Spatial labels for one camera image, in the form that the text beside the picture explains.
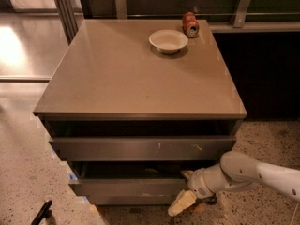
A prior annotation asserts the grey bottom drawer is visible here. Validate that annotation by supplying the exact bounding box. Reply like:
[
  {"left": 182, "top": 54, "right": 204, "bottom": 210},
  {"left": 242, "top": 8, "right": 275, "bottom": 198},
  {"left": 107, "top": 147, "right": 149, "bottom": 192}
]
[{"left": 87, "top": 195, "right": 174, "bottom": 205}]

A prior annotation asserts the grey top drawer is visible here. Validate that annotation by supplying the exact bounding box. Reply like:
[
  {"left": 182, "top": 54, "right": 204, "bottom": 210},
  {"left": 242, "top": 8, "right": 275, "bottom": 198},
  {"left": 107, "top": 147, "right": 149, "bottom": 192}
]
[{"left": 50, "top": 136, "right": 236, "bottom": 161}]

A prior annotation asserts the grey drawer cabinet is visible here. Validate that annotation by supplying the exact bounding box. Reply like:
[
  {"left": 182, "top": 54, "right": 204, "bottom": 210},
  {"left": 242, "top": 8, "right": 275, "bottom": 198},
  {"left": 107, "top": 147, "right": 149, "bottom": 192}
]
[{"left": 32, "top": 18, "right": 248, "bottom": 208}]

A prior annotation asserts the metal shelf bracket left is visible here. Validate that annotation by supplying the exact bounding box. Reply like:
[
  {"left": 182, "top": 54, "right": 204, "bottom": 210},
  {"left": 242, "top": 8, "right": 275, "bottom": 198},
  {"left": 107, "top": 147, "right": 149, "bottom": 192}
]
[{"left": 114, "top": 0, "right": 128, "bottom": 20}]

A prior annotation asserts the metal shelf bracket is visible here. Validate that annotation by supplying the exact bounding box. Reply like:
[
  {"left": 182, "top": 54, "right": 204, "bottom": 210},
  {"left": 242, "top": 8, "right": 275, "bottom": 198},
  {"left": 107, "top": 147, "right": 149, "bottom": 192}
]
[
  {"left": 232, "top": 0, "right": 251, "bottom": 28},
  {"left": 114, "top": 0, "right": 128, "bottom": 20}
]

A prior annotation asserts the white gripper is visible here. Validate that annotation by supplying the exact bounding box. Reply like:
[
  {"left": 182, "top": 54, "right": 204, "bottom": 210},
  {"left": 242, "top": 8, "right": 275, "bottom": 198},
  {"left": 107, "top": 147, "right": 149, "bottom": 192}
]
[{"left": 168, "top": 169, "right": 218, "bottom": 217}]

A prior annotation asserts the orange soda can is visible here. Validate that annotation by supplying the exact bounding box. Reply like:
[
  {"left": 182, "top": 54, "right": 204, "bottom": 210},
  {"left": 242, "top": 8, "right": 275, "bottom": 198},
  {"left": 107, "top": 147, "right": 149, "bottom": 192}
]
[{"left": 182, "top": 12, "right": 199, "bottom": 38}]

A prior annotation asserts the metal frame post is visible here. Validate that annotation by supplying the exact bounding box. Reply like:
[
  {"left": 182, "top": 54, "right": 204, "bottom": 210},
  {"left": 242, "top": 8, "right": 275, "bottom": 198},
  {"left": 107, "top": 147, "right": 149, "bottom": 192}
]
[{"left": 54, "top": 0, "right": 78, "bottom": 44}]

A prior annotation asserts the white cable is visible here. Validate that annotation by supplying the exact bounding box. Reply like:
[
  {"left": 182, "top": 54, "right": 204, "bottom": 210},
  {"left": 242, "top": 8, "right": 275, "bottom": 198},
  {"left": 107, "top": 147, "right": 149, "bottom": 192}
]
[{"left": 290, "top": 202, "right": 300, "bottom": 225}]

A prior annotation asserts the grey drawer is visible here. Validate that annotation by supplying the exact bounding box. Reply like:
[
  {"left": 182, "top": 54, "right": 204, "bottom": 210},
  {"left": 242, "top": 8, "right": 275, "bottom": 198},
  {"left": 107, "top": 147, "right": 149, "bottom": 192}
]
[
  {"left": 50, "top": 136, "right": 236, "bottom": 161},
  {"left": 87, "top": 195, "right": 174, "bottom": 205},
  {"left": 68, "top": 161, "right": 191, "bottom": 197}
]

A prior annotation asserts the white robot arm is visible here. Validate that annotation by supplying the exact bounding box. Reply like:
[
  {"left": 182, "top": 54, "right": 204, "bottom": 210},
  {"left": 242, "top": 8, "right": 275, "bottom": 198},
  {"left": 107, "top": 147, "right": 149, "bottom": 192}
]
[{"left": 168, "top": 151, "right": 300, "bottom": 217}]

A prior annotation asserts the metal shelf bracket right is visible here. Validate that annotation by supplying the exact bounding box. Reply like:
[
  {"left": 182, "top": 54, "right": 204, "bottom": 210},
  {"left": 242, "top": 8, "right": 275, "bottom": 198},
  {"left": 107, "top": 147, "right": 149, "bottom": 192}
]
[{"left": 232, "top": 0, "right": 251, "bottom": 28}]

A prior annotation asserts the black object on floor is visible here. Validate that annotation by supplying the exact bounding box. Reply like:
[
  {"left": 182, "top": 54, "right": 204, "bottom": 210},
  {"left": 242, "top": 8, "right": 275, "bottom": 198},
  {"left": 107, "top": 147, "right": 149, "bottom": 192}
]
[{"left": 31, "top": 200, "right": 53, "bottom": 225}]

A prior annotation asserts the white bowl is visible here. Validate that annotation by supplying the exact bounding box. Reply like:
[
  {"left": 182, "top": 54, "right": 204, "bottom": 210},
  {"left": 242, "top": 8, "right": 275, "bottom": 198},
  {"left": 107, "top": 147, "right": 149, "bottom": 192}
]
[{"left": 149, "top": 30, "right": 188, "bottom": 54}]

